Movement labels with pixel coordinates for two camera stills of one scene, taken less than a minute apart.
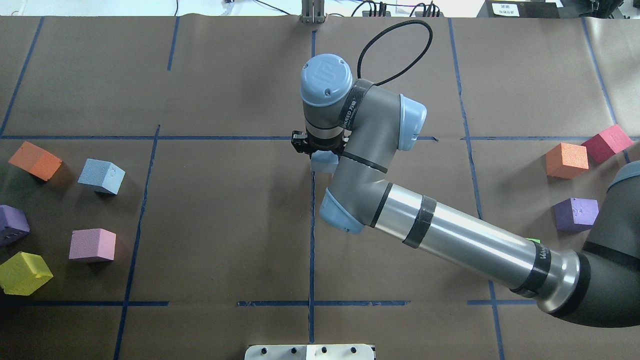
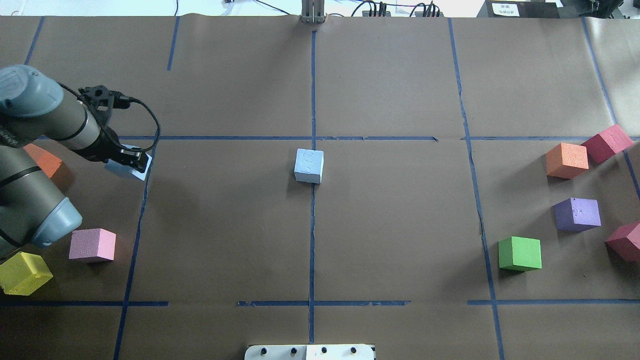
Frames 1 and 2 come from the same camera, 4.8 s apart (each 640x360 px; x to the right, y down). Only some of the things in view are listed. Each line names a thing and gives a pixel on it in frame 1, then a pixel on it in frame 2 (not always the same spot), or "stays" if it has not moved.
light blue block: x=324 y=161 -> x=309 y=165
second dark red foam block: x=607 y=144 stays
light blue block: x=101 y=176 -> x=123 y=169
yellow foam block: x=24 y=273 stays
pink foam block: x=92 y=242 stays
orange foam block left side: x=36 y=161 stays
